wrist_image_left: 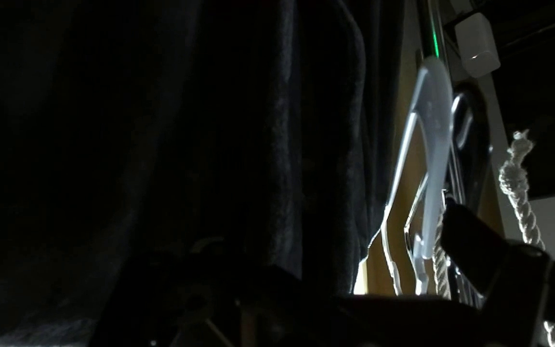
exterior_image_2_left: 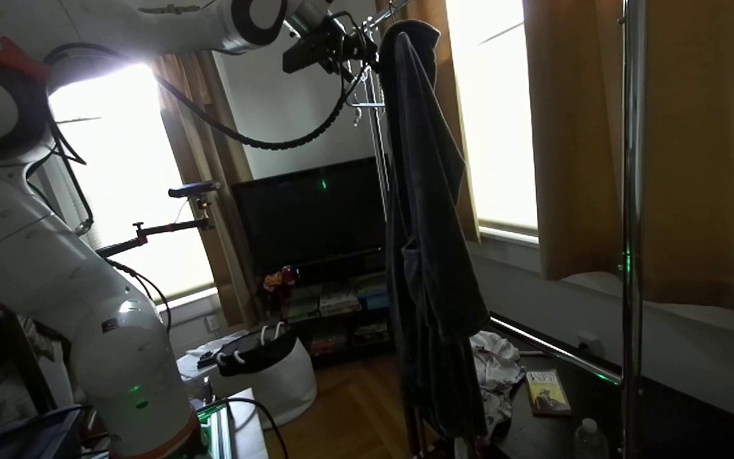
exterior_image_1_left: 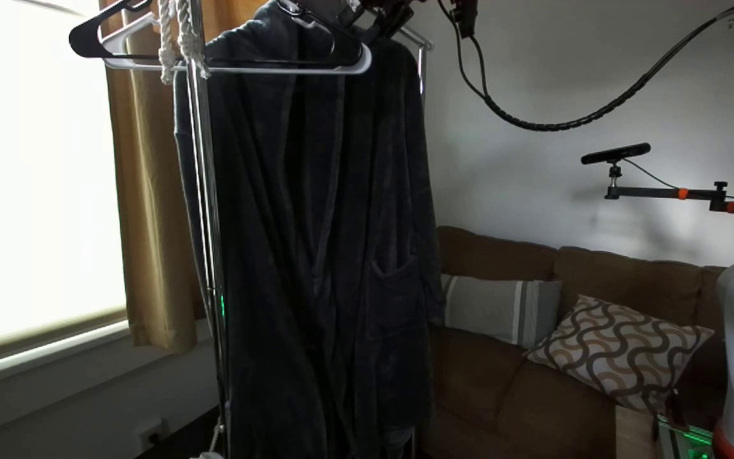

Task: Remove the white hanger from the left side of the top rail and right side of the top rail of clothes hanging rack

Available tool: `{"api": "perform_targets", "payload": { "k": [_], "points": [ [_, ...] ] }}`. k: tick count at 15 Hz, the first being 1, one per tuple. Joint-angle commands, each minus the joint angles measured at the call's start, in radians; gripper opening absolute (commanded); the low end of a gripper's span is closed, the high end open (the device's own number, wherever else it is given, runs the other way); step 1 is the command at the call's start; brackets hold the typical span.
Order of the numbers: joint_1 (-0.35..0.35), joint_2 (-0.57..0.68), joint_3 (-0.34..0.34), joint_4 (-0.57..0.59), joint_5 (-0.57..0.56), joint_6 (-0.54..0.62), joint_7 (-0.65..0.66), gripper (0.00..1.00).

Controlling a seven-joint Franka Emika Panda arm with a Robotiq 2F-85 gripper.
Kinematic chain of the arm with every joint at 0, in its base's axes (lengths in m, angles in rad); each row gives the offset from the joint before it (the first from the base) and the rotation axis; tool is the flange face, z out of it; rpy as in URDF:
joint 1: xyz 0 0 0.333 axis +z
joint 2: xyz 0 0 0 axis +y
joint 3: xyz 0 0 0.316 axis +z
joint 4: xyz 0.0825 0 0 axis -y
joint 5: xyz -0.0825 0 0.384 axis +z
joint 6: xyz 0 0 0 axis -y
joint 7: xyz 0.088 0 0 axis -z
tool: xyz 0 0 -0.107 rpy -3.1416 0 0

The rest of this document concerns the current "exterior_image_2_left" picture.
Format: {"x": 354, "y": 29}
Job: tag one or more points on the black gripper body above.
{"x": 341, "y": 41}

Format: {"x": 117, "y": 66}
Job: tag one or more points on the white plastic basket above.
{"x": 371, "y": 105}

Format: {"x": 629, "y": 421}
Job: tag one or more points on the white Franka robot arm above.
{"x": 44, "y": 282}

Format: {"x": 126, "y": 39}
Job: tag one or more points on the dark hanging bathrobe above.
{"x": 427, "y": 213}

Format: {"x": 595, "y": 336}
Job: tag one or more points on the chrome metal clothes rack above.
{"x": 633, "y": 170}

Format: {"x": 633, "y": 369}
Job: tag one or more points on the bright window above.
{"x": 121, "y": 170}
{"x": 494, "y": 110}

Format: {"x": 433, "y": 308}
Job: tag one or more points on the black flat screen television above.
{"x": 316, "y": 220}

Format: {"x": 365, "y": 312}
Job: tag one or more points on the brown window curtain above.
{"x": 183, "y": 129}

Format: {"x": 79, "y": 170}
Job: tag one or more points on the red decoration on stand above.
{"x": 279, "y": 284}

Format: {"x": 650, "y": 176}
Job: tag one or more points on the dark television stand with books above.
{"x": 341, "y": 332}

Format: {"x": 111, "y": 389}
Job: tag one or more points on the black item with white stripes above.
{"x": 253, "y": 352}

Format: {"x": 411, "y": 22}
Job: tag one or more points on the white crumpled cloth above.
{"x": 494, "y": 366}

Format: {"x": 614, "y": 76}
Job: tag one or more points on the white fabric bin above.
{"x": 286, "y": 386}

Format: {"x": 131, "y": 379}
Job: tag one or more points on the yellow covered book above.
{"x": 546, "y": 395}

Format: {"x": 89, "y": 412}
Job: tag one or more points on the clear plastic bottle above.
{"x": 590, "y": 439}

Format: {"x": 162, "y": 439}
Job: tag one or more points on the dark blue bin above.
{"x": 27, "y": 438}

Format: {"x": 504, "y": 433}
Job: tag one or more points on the black stereo camera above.
{"x": 192, "y": 191}

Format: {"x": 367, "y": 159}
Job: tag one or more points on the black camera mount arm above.
{"x": 172, "y": 227}

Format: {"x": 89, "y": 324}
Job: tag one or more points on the white wall outlet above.
{"x": 211, "y": 323}

